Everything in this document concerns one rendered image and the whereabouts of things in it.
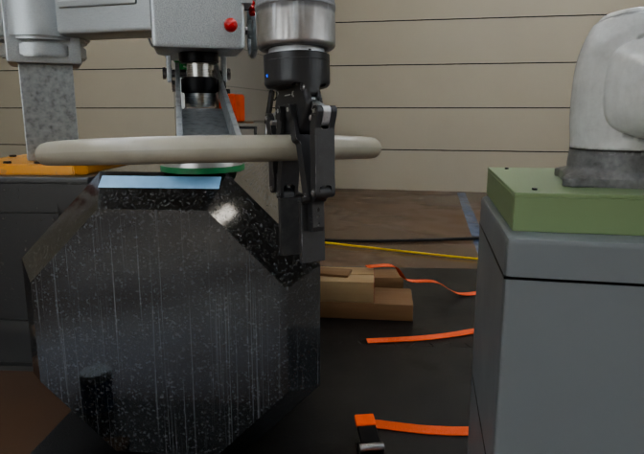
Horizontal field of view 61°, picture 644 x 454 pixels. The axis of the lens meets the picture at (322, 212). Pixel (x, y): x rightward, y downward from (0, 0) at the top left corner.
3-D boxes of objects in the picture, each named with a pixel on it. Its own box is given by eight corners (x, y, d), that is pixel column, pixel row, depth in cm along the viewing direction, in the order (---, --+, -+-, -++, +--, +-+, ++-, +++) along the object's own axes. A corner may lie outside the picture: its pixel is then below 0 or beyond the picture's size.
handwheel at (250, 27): (220, 59, 161) (218, 6, 158) (255, 60, 163) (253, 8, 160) (224, 55, 146) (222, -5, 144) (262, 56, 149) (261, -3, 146)
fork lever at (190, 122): (163, 79, 162) (162, 61, 160) (229, 79, 167) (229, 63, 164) (158, 165, 102) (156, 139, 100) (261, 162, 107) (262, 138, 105)
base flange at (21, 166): (-45, 174, 205) (-46, 161, 204) (33, 162, 253) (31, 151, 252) (82, 175, 201) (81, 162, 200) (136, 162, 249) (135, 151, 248)
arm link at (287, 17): (310, 14, 68) (311, 64, 68) (241, 7, 63) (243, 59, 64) (351, -5, 60) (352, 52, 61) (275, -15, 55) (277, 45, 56)
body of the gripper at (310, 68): (344, 49, 60) (345, 134, 61) (308, 60, 68) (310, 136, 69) (283, 43, 57) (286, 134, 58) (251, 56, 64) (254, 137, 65)
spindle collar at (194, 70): (182, 106, 148) (176, -12, 143) (217, 106, 151) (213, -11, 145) (182, 106, 137) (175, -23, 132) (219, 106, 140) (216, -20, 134)
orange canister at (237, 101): (214, 125, 501) (212, 88, 495) (232, 124, 550) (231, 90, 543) (236, 125, 497) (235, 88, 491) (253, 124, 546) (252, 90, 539)
